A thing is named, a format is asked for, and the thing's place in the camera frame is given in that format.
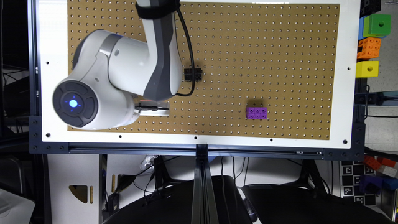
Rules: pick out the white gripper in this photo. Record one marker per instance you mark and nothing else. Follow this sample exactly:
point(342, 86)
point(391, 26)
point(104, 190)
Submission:
point(153, 108)

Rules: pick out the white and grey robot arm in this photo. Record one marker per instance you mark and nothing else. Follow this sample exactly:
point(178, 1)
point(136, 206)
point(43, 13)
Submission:
point(116, 79)

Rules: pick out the purple toy block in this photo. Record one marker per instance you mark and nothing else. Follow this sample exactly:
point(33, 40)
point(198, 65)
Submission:
point(256, 113)

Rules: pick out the orange toy block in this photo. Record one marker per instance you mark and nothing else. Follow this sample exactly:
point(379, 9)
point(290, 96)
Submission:
point(370, 48)

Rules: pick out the black toy block stack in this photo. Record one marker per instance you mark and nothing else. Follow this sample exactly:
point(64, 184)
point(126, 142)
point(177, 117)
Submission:
point(369, 7)

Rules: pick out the black white fiducial marker board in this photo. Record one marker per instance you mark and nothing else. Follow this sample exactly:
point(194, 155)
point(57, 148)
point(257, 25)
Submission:
point(350, 175)

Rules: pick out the yellow toy cube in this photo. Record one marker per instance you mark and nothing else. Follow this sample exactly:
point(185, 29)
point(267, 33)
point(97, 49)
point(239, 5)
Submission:
point(367, 69)

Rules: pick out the green toy cube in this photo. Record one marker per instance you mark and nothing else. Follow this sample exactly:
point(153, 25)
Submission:
point(377, 25)

